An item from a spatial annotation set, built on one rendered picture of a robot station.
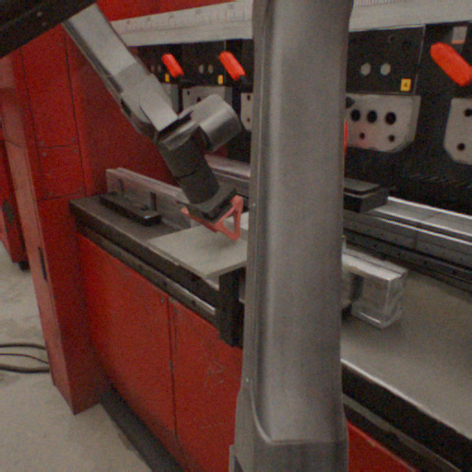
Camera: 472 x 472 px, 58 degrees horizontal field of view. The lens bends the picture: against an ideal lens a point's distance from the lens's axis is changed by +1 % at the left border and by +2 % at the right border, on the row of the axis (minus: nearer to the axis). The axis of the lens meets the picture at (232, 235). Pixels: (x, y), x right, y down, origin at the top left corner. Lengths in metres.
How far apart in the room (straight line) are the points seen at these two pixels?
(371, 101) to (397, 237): 0.42
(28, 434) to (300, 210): 1.76
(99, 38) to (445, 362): 0.69
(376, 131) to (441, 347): 0.36
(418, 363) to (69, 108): 1.22
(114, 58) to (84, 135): 0.87
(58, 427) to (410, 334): 1.46
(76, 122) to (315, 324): 1.32
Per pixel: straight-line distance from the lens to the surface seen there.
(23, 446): 1.90
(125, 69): 0.66
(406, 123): 0.66
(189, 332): 1.03
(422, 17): 0.66
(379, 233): 1.04
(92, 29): 0.70
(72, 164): 1.52
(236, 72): 0.83
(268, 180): 0.25
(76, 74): 1.51
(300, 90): 0.27
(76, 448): 1.82
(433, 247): 0.99
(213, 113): 0.66
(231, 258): 0.69
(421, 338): 0.79
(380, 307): 0.77
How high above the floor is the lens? 1.29
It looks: 22 degrees down
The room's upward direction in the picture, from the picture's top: straight up
